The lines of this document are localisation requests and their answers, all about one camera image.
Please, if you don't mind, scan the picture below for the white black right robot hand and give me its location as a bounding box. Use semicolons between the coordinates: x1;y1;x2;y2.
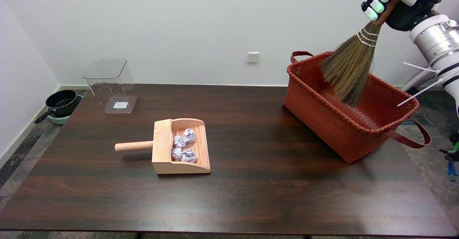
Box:
361;0;442;32

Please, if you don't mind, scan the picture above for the green pot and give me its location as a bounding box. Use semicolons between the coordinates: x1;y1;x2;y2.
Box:
47;94;84;125

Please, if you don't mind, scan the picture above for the black frying pan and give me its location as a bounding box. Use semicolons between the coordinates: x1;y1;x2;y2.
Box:
34;90;78;124

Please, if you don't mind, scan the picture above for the orange woven basket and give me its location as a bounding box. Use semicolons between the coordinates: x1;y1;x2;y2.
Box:
283;51;432;164

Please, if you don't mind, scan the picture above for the clear plastic bin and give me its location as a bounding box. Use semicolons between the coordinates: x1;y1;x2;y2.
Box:
83;59;138;114

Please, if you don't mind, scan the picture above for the brown straw hand broom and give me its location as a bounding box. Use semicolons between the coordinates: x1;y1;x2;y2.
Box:
319;0;400;107

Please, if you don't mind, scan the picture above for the metal floor vent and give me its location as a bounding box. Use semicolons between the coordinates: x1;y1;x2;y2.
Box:
399;114;436;126

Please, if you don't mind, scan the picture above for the wooden dustpan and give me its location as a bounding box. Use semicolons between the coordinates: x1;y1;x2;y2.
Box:
115;118;211;175

